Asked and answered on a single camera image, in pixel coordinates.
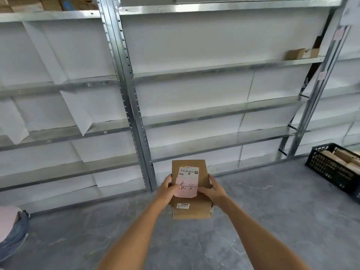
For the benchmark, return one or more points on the metal shelving rack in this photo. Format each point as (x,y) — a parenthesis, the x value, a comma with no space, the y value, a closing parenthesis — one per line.
(123,67)

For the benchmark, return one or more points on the person's left forearm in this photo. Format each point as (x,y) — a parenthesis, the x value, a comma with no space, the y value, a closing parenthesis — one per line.
(135,239)

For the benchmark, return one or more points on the white printed paper sheet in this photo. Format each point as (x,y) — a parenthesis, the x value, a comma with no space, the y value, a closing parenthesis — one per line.
(353,11)

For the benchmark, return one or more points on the pile of brown parcels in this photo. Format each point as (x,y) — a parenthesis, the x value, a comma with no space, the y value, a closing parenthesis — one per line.
(28,5)

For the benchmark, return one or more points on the small pink sticky note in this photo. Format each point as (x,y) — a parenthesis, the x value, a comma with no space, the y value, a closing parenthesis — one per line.
(323,75)

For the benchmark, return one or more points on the cardboard parcel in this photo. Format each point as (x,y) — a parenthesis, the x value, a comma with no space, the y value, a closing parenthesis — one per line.
(202,171)
(295,54)

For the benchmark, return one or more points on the large pink sticky note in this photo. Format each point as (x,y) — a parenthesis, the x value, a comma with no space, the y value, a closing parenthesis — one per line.
(339,33)

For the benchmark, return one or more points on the black plastic crate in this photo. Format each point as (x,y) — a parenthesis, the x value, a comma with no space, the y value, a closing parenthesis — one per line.
(323,168)

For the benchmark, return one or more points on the person's right forearm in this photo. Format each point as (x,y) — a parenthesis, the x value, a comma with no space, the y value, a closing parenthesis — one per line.
(253,239)

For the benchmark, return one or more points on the heap of small parcels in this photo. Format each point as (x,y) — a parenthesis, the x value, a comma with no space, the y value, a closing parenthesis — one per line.
(341,156)

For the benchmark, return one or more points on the person's left hand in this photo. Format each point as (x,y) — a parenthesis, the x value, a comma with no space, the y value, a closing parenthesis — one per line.
(166,194)

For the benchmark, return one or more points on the small brown carton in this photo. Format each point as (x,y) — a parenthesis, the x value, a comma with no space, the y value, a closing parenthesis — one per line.
(314,52)

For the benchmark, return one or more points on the person's right hand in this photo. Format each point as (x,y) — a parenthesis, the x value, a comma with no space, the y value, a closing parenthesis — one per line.
(216,195)

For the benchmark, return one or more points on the white paper divider sheets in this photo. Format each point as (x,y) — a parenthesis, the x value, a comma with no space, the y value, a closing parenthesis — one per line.
(197,39)

